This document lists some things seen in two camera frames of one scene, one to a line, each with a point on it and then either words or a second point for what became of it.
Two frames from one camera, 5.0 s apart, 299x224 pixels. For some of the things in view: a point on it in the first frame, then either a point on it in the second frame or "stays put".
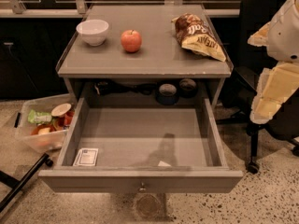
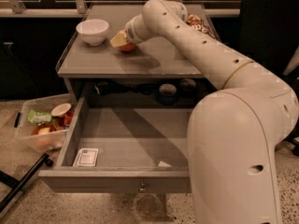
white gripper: [285, 36] -> [131, 34]
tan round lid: [61, 109] stays put
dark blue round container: [167, 94] stays put
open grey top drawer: [139, 150] stays put
